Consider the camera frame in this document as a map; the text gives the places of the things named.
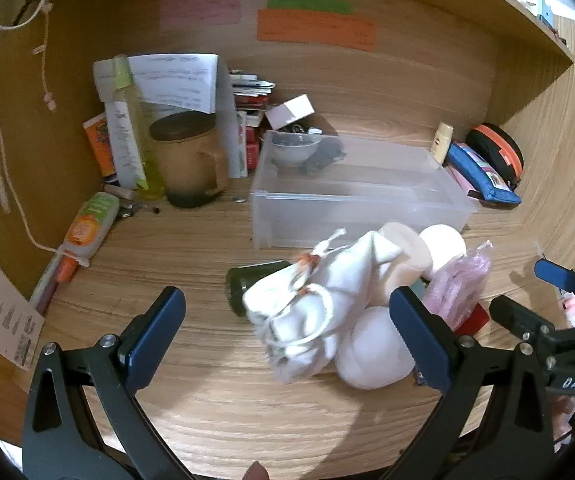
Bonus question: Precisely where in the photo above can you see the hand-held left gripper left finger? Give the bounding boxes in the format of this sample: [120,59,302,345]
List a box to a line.
[21,286,188,480]

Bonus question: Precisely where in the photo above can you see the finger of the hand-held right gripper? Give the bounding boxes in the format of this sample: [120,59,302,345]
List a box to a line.
[489,295,568,356]
[534,259,575,311]

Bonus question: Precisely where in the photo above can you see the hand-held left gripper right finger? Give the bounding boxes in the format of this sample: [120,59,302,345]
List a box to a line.
[389,285,555,480]

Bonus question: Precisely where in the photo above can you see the red item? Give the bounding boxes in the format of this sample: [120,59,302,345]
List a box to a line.
[452,302,491,336]

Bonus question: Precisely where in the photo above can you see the beige cylinder jar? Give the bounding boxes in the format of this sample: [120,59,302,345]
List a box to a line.
[377,221,433,306]

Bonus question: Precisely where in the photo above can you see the dark green bottle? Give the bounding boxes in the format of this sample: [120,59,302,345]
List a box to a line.
[224,260,293,317]

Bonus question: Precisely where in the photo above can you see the white drawstring bag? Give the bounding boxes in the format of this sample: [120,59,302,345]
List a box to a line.
[241,229,403,386]

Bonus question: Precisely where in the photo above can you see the clear plastic storage box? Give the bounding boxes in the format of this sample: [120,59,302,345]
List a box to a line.
[250,130,481,250]

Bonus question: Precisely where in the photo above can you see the wooden desktop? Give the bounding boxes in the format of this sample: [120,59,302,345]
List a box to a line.
[17,105,575,480]

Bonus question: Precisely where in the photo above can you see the person's right hand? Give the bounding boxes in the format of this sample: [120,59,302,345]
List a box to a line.
[550,395,575,456]

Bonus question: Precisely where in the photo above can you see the white ball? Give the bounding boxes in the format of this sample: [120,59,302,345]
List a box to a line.
[336,305,415,391]

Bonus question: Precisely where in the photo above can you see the white round container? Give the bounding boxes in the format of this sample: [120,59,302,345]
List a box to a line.
[420,224,468,281]

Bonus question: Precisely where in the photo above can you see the blue zip pouch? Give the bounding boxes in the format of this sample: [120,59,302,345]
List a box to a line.
[445,141,522,206]

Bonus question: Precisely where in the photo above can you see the green orange tube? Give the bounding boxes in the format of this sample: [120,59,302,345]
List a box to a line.
[60,191,120,261]

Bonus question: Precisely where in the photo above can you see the pink flat case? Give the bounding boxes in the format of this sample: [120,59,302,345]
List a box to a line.
[447,165,483,201]

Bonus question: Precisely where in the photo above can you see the black orange round case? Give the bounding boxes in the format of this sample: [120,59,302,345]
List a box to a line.
[466,122,525,191]

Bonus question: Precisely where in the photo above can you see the printed paper tag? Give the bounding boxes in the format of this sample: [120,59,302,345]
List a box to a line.
[0,230,45,373]

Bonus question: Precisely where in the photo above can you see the beige slim bottle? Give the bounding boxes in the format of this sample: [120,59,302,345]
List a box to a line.
[432,121,454,165]

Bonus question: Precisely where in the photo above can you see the brown mug with lid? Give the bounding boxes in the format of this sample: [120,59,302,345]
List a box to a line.
[148,111,231,209]

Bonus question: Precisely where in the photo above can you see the white tube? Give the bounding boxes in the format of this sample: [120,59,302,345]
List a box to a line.
[104,100,148,191]

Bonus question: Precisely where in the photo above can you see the yellow-green bottle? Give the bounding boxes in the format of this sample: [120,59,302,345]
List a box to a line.
[112,55,165,201]

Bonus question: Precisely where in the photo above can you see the black small item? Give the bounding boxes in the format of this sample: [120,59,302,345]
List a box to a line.
[302,135,345,171]

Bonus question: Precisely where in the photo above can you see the white file holder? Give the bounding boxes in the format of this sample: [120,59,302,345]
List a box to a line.
[92,52,243,191]

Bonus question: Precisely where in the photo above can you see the white bowl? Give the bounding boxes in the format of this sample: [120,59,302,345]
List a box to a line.
[270,132,321,167]

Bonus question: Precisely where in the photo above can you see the stack of books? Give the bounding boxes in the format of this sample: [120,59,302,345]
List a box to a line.
[228,69,275,178]

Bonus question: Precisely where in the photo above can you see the white paper sheet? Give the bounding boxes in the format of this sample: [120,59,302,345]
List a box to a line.
[127,53,218,113]

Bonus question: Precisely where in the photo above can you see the small white pink box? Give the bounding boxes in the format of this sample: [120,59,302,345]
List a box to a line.
[266,94,315,131]

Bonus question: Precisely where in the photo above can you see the orange paper note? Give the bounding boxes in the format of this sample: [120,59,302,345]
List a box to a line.
[256,8,378,52]

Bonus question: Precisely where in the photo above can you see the pink paper note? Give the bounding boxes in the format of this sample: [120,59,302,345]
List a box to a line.
[158,0,243,31]

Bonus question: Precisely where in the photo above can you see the green paper note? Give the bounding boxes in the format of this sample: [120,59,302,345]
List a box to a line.
[266,0,355,16]

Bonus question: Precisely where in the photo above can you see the white cord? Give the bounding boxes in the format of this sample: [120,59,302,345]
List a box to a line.
[0,0,90,268]

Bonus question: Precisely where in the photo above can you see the pink knotted cord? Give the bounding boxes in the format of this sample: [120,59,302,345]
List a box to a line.
[32,0,58,113]

